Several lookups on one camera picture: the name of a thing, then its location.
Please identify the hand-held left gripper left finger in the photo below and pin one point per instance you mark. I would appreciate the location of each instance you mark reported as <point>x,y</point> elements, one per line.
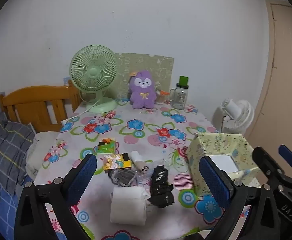
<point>83,177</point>

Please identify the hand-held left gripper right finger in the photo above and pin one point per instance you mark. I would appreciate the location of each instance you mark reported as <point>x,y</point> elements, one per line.
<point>214,180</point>

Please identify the yellow patterned storage box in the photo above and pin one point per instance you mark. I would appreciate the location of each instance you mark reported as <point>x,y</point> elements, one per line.
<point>211,145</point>

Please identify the yellow cartoon tissue packet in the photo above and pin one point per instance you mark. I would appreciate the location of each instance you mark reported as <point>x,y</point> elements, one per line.
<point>116,162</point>

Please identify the green tissue packet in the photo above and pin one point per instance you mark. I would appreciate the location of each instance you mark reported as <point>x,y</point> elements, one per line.
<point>108,147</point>

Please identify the clear bag of grey socks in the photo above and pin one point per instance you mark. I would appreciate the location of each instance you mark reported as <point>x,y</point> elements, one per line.
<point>123,177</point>

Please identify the white tissue pack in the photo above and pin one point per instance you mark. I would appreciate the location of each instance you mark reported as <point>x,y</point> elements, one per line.
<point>127,207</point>

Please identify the black plastic bag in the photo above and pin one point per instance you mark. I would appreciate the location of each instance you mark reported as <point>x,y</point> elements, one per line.
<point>161,187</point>

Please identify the white sock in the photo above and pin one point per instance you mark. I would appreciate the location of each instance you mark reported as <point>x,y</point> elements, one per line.
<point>137,157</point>

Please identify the clear plastic pack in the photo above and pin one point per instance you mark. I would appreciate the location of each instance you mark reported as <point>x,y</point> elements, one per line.
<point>146,177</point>

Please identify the white standing fan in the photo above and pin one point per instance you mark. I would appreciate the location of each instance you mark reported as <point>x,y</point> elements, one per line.
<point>241,115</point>

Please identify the floral tablecloth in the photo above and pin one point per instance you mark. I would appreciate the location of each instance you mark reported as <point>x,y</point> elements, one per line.
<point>146,135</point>

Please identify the beige door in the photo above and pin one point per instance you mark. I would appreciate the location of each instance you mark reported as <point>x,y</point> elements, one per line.
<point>286,80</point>

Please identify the grey plaid pillow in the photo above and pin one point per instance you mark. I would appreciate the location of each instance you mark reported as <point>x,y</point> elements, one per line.
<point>8,150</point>

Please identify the blue bedsheet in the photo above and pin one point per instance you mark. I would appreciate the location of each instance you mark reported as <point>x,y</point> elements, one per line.
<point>8,205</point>

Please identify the glass jar with green lid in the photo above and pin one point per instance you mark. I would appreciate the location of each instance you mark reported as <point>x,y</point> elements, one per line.
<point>179,97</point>

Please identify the wooden bed headboard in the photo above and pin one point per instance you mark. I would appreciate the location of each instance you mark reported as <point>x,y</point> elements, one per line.
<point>31,97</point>

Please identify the cotton swab jar orange lid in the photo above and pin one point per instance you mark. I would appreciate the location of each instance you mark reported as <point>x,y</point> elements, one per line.
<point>161,98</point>

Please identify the purple plush toy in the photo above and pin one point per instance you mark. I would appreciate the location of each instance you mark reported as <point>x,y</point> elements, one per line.
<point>142,97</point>

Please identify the green desk fan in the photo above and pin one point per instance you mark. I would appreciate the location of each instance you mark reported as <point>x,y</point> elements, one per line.
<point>93,72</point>

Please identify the green patterned board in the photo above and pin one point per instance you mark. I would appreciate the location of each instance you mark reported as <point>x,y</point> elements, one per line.
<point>161,67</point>

